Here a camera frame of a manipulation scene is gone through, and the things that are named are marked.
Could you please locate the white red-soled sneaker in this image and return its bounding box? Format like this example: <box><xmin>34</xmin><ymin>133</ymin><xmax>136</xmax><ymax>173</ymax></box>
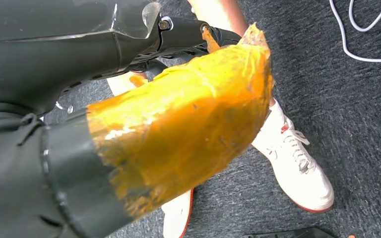
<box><xmin>251</xmin><ymin>98</ymin><xmax>335</xmax><ymax>214</ymax></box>
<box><xmin>162</xmin><ymin>188</ymin><xmax>195</xmax><ymax>238</ymax></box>

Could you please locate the black flat plate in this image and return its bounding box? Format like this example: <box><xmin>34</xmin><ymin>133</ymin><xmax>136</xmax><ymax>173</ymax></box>
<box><xmin>241</xmin><ymin>227</ymin><xmax>337</xmax><ymax>238</ymax></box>

